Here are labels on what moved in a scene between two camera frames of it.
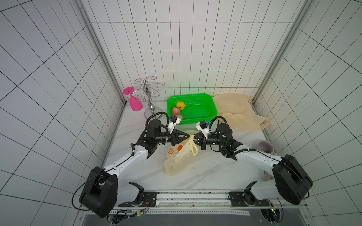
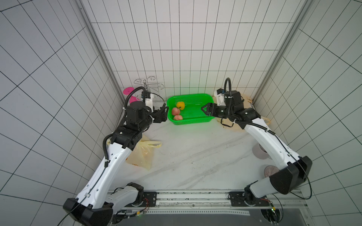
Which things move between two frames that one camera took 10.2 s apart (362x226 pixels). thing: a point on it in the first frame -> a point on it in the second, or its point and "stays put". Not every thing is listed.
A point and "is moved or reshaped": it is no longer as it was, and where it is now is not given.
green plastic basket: x=198 y=107 stays put
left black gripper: x=180 y=140 -> x=164 y=115
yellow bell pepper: x=180 y=105 stays put
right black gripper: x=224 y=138 -> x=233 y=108
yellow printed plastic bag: x=179 y=154 is moved or reshaped
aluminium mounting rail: x=200 y=203 stays put
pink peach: x=175 y=111 stays put
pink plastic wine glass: x=135 y=103 stays put
